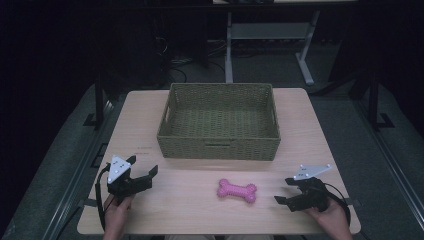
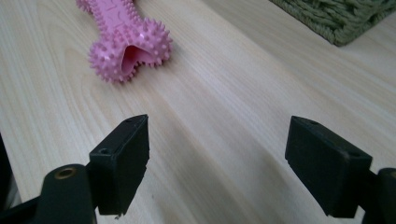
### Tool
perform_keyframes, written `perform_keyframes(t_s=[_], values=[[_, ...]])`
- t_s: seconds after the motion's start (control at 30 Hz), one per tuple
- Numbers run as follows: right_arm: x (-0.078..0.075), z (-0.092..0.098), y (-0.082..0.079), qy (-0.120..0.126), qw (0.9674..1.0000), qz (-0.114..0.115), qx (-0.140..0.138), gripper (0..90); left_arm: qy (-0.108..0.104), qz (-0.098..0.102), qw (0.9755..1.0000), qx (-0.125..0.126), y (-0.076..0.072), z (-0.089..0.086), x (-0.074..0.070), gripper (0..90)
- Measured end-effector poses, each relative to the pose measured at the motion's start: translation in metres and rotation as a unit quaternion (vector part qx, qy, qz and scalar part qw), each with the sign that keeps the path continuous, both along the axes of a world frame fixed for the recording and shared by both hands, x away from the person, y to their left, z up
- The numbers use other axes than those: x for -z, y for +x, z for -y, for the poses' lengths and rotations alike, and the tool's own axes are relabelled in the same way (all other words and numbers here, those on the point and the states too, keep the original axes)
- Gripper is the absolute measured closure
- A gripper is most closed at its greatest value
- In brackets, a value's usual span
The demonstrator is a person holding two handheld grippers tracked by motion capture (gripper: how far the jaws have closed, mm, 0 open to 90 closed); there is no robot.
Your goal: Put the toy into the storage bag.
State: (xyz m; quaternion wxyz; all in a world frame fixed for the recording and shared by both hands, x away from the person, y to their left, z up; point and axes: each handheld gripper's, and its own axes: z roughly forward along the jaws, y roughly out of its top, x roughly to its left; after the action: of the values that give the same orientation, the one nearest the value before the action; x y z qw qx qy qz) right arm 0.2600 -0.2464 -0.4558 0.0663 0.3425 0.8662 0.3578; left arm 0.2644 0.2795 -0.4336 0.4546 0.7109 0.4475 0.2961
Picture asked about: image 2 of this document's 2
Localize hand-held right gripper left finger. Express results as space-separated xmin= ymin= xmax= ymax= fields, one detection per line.
xmin=88 ymin=114 xmax=150 ymax=217

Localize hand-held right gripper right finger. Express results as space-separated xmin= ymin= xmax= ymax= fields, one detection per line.
xmin=284 ymin=115 xmax=374 ymax=219

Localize pink spiky bone toy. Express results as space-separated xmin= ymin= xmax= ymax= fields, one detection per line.
xmin=75 ymin=0 xmax=174 ymax=84

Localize green woven basket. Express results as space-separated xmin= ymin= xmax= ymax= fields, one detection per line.
xmin=269 ymin=0 xmax=396 ymax=48

